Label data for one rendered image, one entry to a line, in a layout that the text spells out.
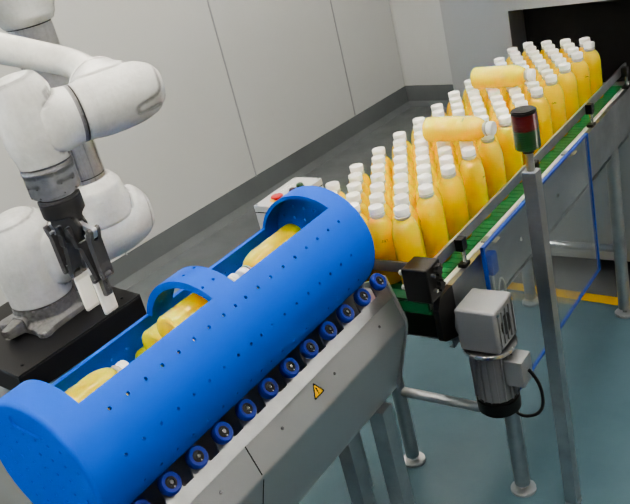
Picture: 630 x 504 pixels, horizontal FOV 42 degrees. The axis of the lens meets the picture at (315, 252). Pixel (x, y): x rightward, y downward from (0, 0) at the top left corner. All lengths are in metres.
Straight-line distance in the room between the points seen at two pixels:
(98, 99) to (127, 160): 3.46
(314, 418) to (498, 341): 0.51
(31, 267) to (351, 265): 0.74
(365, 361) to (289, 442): 0.31
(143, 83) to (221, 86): 3.90
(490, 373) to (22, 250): 1.16
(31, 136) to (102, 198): 0.61
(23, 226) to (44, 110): 0.61
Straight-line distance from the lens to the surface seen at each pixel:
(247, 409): 1.67
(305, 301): 1.72
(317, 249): 1.77
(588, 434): 2.98
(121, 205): 2.03
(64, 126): 1.43
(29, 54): 1.64
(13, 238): 1.99
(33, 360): 1.96
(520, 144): 2.09
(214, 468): 1.63
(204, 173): 5.27
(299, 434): 1.78
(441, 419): 3.11
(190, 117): 5.19
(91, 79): 1.47
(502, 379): 2.14
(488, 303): 2.05
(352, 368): 1.91
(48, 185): 1.45
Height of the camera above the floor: 1.89
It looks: 24 degrees down
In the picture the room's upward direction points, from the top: 14 degrees counter-clockwise
